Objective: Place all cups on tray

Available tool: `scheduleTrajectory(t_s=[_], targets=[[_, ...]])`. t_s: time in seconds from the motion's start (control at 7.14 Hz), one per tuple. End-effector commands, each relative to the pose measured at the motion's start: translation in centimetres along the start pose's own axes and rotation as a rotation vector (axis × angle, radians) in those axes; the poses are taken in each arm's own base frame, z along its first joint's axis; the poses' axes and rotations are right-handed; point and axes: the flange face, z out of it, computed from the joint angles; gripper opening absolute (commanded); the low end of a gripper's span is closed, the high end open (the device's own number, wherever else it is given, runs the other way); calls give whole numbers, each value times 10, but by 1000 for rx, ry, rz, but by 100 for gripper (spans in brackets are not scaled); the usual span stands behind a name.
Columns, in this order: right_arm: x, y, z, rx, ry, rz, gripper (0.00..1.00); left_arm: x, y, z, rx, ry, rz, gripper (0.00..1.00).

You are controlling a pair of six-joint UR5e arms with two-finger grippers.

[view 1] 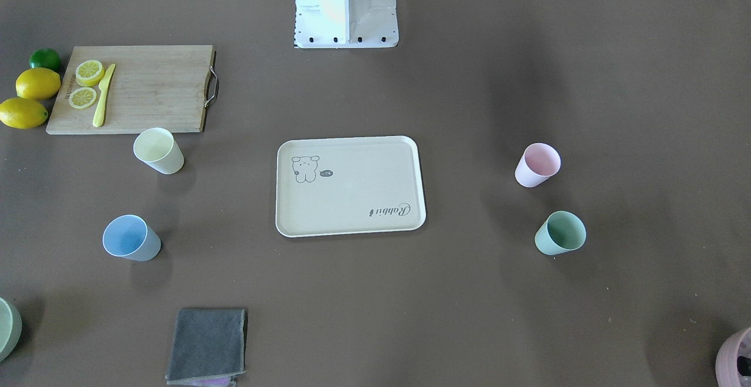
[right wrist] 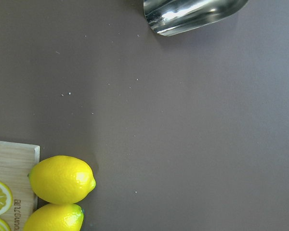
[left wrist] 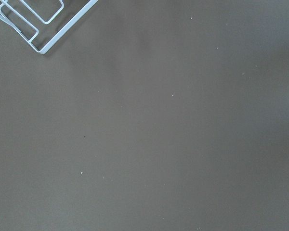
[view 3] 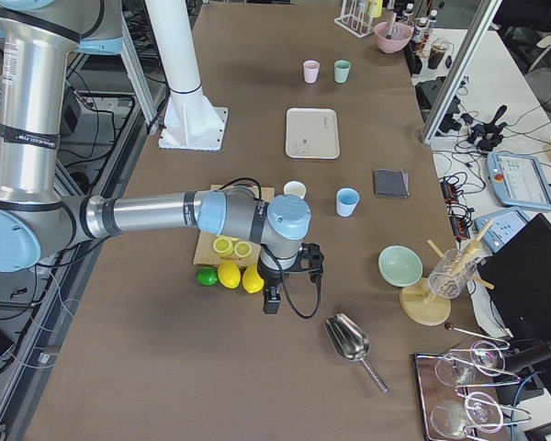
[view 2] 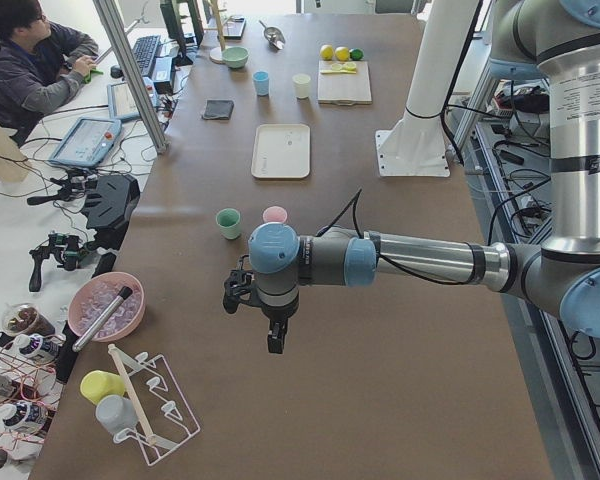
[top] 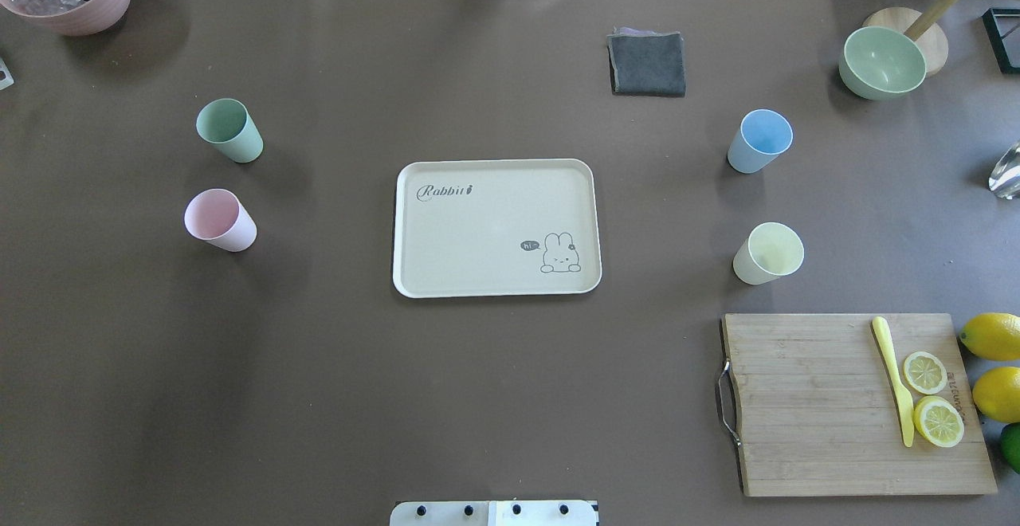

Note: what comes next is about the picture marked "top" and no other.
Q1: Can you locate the pale yellow plastic cup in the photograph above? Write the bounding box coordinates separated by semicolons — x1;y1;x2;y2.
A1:
732;222;805;285

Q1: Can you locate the clear glass object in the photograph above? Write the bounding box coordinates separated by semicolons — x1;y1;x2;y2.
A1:
988;141;1020;199

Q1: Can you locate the green plastic cup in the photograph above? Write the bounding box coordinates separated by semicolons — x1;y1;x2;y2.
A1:
194;98;265;163

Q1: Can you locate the lower whole lemon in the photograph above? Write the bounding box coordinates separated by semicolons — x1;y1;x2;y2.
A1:
972;366;1020;424

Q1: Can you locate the cream rabbit serving tray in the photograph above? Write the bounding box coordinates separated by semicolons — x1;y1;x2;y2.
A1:
392;159;602;298

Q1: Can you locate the green bowl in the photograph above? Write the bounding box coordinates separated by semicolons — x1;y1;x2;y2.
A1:
838;27;928;100

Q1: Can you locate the wooden cutting board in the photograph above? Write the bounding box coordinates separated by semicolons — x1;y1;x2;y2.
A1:
722;314;998;497

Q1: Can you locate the grey folded cloth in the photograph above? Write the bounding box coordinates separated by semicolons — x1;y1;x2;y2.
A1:
607;27;686;97

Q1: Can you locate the upper lemon slice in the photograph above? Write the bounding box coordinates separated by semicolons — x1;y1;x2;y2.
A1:
902;351;948;395

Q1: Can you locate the lower lemon slice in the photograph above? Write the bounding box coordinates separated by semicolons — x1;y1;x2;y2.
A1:
913;395;965;449

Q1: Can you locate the pink plastic cup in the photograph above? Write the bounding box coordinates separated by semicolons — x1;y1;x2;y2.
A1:
183;188;257;253

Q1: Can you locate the blue plastic cup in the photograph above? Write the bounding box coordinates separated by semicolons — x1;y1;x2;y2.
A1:
726;109;794;174

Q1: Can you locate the yellow plastic knife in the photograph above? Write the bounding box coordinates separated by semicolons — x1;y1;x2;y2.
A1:
871;316;916;449

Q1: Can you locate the green lime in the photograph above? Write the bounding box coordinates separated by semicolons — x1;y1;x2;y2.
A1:
999;423;1020;473

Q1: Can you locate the black frame object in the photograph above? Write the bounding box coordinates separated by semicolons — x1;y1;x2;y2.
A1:
981;8;1019;73

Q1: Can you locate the whole lemon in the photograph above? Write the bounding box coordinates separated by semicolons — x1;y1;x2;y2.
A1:
972;366;1020;424
959;312;1019;360

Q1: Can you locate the lemon slice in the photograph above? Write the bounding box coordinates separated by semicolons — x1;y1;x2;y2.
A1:
913;395;965;449
902;351;948;395

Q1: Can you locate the upper whole lemon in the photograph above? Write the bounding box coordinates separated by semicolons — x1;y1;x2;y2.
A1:
959;312;1019;360

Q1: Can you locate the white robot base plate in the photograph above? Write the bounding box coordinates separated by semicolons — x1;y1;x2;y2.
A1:
389;499;600;525

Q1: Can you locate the wooden stand with base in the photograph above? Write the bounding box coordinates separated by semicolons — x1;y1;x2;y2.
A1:
863;0;959;77

